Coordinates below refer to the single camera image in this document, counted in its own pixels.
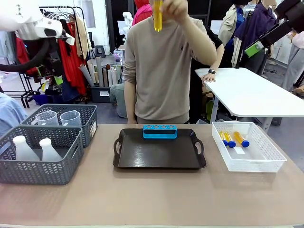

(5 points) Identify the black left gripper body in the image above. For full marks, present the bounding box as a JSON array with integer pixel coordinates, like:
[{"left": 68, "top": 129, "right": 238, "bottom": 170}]
[{"left": 47, "top": 50, "right": 65, "bottom": 78}]

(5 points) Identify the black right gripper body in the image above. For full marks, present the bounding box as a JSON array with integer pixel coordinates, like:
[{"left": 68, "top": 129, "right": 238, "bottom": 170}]
[{"left": 260, "top": 20, "right": 304, "bottom": 48}]

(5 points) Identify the clear plastic measuring beaker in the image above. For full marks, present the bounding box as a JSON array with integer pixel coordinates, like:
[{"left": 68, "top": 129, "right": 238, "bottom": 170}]
[
  {"left": 30, "top": 111, "right": 59, "bottom": 127},
  {"left": 59, "top": 110, "right": 82, "bottom": 128}
]

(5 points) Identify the white plastic conical flask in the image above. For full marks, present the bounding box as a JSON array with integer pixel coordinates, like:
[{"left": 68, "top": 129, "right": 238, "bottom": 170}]
[
  {"left": 38, "top": 138, "right": 63, "bottom": 162},
  {"left": 12, "top": 135, "right": 40, "bottom": 162}
]

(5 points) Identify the yellow liquid tube blue cap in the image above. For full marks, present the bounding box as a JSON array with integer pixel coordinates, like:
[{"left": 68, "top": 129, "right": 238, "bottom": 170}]
[
  {"left": 233, "top": 131, "right": 250, "bottom": 148},
  {"left": 153, "top": 0, "right": 165, "bottom": 33},
  {"left": 219, "top": 131, "right": 229, "bottom": 147},
  {"left": 224, "top": 132, "right": 237, "bottom": 148}
]

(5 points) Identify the person's right forearm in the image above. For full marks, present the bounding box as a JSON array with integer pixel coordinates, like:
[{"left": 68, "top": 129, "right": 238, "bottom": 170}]
[{"left": 123, "top": 80, "right": 139, "bottom": 124}]

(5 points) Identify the bystander's hand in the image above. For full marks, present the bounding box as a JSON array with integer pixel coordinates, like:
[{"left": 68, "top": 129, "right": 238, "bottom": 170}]
[{"left": 200, "top": 72, "right": 217, "bottom": 83}]

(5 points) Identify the person's left hand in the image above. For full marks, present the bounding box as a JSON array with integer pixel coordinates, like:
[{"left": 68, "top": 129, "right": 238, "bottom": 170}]
[{"left": 159, "top": 0, "right": 191, "bottom": 24}]

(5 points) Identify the bystander in purple shirt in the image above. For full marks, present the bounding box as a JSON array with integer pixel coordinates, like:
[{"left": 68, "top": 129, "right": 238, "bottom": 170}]
[{"left": 234, "top": 1, "right": 279, "bottom": 73}]

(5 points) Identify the red hanging garment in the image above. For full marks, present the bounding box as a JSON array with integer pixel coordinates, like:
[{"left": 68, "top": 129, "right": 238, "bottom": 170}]
[{"left": 57, "top": 21, "right": 87, "bottom": 95}]

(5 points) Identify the gray paper roll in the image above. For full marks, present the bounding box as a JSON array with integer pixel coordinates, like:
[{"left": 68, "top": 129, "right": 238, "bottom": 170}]
[{"left": 78, "top": 63, "right": 96, "bottom": 87}]

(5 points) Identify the bystander in gray trousers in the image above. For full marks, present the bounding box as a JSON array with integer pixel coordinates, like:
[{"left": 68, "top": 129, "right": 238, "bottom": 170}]
[{"left": 282, "top": 30, "right": 304, "bottom": 92}]

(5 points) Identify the bystander in beige coat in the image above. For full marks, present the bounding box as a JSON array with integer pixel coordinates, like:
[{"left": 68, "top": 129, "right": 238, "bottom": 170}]
[{"left": 218, "top": 4, "right": 246, "bottom": 67}]

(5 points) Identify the beige hanging garment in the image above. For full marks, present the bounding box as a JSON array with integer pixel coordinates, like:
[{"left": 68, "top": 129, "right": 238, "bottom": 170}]
[{"left": 75, "top": 15, "right": 89, "bottom": 60}]

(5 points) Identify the dark storage bin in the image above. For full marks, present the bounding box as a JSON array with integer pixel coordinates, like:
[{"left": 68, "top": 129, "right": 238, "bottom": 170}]
[{"left": 90, "top": 85, "right": 112, "bottom": 104}]

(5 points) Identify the white background table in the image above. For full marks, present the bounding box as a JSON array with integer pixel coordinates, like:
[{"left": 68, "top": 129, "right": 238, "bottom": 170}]
[{"left": 194, "top": 67, "right": 304, "bottom": 130}]

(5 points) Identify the gray woven plastic basket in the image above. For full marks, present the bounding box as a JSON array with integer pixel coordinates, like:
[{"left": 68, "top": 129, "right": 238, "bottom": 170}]
[
  {"left": 20, "top": 104, "right": 98, "bottom": 148},
  {"left": 0, "top": 125, "right": 84, "bottom": 186}
]

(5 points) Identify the light blue denim cloth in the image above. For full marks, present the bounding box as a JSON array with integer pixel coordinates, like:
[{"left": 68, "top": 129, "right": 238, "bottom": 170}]
[{"left": 0, "top": 92, "right": 28, "bottom": 137}]

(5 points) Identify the black clothes rack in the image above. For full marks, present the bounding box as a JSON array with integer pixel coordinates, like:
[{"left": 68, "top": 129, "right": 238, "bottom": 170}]
[{"left": 20, "top": 6, "right": 86, "bottom": 109}]

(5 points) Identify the crouching person in green-gray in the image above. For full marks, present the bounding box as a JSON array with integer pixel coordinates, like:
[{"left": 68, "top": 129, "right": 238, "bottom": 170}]
[{"left": 109, "top": 83, "right": 128, "bottom": 119}]

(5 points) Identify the bystander in black clothes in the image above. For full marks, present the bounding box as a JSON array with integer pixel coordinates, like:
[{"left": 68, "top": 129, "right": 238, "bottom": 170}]
[{"left": 189, "top": 26, "right": 225, "bottom": 124}]

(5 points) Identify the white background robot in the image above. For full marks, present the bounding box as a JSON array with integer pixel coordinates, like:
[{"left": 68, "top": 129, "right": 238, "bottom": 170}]
[{"left": 122, "top": 11, "right": 134, "bottom": 34}]

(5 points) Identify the person's beige sweater torso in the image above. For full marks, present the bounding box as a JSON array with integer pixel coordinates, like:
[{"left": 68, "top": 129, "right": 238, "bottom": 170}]
[{"left": 123, "top": 16, "right": 218, "bottom": 124}]

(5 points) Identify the bystander in red top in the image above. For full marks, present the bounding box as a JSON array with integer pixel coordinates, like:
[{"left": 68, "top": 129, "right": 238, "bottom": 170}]
[{"left": 132, "top": 0, "right": 153, "bottom": 27}]

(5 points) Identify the white perforated plastic basket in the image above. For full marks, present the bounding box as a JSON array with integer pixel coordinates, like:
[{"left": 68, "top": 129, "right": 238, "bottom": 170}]
[{"left": 211, "top": 121, "right": 287, "bottom": 173}]

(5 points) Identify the blue test tube rack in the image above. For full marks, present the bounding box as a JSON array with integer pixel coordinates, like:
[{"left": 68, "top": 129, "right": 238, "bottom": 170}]
[{"left": 142, "top": 124, "right": 179, "bottom": 140}]

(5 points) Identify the dark brown serving tray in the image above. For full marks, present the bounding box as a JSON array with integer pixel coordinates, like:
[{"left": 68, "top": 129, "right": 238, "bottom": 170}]
[{"left": 113, "top": 128, "right": 207, "bottom": 170}]

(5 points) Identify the black corrugated cable hose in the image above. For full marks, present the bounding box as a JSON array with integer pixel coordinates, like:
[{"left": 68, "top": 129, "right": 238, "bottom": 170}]
[{"left": 0, "top": 39, "right": 51, "bottom": 72}]

